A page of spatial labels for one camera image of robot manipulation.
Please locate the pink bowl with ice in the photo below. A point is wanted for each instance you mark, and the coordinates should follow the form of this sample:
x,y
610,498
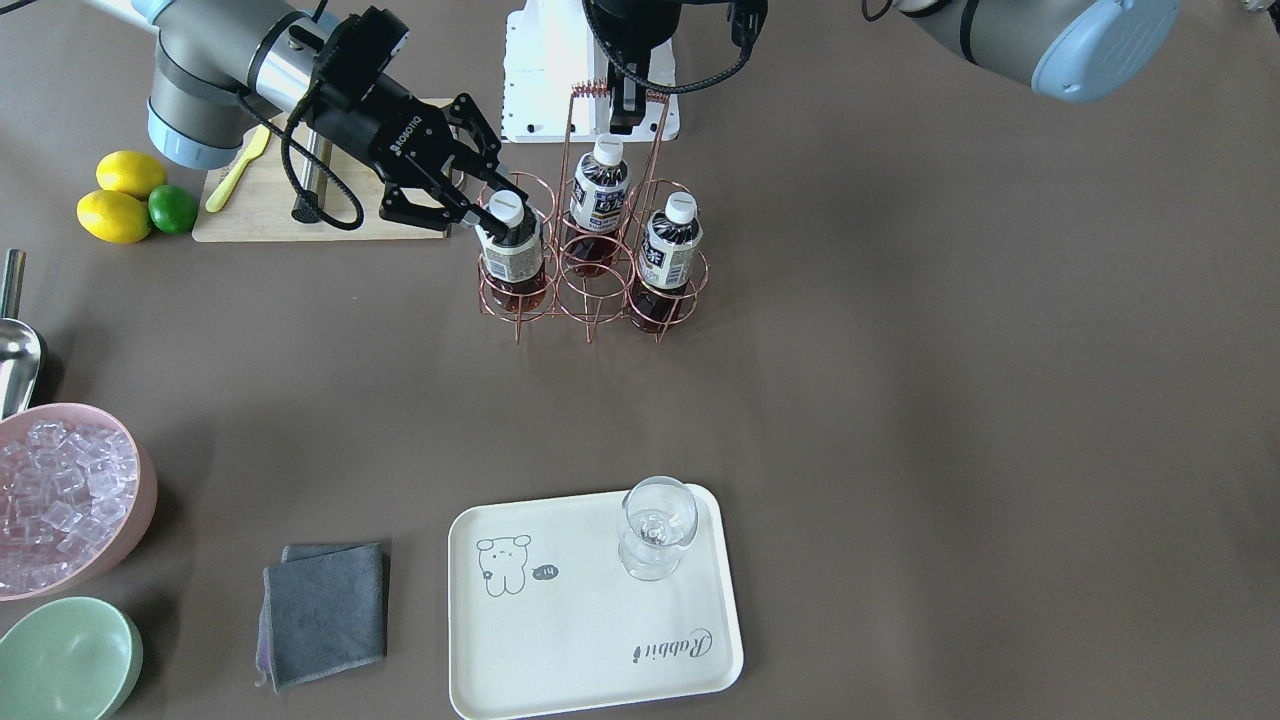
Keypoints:
x,y
79,492

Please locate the wooden cutting board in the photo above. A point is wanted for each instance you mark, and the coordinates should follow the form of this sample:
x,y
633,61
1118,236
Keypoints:
x,y
259,209

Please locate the green bowl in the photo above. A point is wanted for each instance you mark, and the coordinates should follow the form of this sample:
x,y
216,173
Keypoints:
x,y
74,658

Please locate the steel ice scoop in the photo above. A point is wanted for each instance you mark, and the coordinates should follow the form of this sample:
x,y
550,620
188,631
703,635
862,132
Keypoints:
x,y
22,348

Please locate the tea bottle white cap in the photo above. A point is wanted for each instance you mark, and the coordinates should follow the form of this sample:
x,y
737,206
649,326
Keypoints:
x,y
514,267

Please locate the yellow lemon upper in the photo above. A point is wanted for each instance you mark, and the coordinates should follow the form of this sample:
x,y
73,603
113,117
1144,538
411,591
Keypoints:
x,y
133,173

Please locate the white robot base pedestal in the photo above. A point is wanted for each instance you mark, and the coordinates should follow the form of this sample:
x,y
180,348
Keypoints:
x,y
556,80

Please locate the green lime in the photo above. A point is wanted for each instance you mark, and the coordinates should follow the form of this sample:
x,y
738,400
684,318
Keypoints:
x,y
172,210

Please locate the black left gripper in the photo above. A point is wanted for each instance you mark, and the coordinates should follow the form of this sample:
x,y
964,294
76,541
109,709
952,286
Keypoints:
x,y
637,40

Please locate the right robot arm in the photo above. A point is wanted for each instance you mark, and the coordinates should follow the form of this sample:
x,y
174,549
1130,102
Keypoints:
x,y
222,66

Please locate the copper wire bottle basket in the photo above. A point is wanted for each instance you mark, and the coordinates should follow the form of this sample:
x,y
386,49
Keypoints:
x,y
597,278

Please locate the cream rabbit tray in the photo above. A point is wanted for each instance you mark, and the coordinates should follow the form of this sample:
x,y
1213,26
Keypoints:
x,y
543,617

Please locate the yellow plastic knife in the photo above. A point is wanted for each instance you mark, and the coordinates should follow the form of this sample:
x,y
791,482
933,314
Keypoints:
x,y
254,149

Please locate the clear wine glass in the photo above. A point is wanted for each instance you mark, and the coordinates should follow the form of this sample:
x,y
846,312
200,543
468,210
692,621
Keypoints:
x,y
659,519

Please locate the yellow lemon lower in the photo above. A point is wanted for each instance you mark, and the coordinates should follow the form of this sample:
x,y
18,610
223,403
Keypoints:
x,y
114,216

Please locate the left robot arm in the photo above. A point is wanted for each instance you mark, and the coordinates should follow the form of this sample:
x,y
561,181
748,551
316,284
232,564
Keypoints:
x,y
1072,51

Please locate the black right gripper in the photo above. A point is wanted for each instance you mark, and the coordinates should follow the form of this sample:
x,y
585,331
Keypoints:
x,y
383,130

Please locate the yellow lemon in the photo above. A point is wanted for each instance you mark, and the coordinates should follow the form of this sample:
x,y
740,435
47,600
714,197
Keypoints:
x,y
114,216
133,173

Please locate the steel cylinder muddler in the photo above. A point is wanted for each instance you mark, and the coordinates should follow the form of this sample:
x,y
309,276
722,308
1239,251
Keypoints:
x,y
313,180

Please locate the grey folded cloth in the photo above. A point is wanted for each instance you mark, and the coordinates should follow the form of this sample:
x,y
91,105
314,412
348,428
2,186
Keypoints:
x,y
324,611

